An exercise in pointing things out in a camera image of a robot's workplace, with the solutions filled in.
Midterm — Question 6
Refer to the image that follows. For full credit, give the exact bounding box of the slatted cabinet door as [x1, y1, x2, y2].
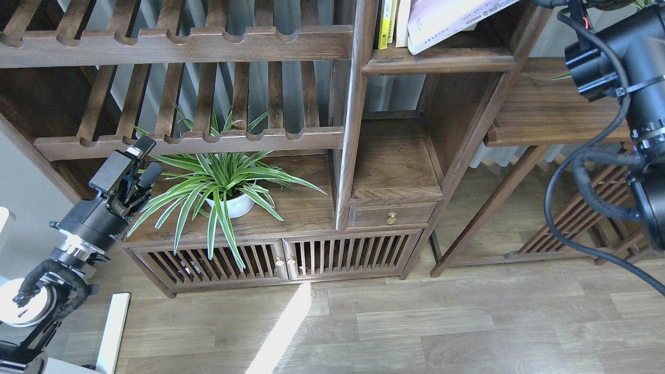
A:
[283, 230, 421, 281]
[128, 240, 289, 298]

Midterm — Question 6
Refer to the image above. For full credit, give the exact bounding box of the small wooden drawer brass knob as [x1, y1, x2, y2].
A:
[348, 202, 436, 228]

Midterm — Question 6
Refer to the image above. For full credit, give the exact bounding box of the yellow upright book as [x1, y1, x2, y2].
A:
[376, 1, 393, 49]

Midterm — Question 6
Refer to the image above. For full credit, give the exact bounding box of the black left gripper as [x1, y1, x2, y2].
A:
[89, 136, 164, 219]

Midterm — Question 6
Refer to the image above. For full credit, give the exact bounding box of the right spider plant white pot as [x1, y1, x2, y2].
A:
[522, 1, 660, 81]

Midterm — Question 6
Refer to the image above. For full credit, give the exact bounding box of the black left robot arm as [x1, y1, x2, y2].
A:
[2, 136, 163, 373]

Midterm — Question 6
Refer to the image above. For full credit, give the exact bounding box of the left slatted cabinet door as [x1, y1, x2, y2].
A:
[128, 240, 289, 298]

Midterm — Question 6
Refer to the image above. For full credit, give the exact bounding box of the red planet cover book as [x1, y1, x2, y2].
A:
[393, 0, 412, 48]

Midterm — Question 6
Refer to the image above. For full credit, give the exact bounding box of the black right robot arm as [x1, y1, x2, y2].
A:
[536, 1, 664, 293]

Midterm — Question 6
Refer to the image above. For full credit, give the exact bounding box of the cream thin upright book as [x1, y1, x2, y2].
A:
[387, 0, 398, 45]

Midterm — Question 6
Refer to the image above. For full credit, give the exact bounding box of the grey white cabinet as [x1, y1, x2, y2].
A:
[1, 116, 80, 283]

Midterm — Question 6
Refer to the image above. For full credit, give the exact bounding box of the dark wooden side table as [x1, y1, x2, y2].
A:
[430, 58, 653, 276]

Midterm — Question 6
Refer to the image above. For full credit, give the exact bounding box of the white book red stamp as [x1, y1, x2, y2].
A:
[459, 1, 518, 31]

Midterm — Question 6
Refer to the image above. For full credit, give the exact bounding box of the dark wooden bookshelf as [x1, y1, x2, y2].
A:
[2, 1, 550, 283]

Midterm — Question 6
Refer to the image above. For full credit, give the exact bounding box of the pale pink white book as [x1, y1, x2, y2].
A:
[406, 0, 499, 56]

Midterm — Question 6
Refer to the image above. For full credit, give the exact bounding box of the right slatted cabinet door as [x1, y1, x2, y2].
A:
[283, 230, 421, 281]

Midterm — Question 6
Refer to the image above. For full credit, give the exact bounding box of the white board on floor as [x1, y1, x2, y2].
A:
[95, 292, 131, 373]

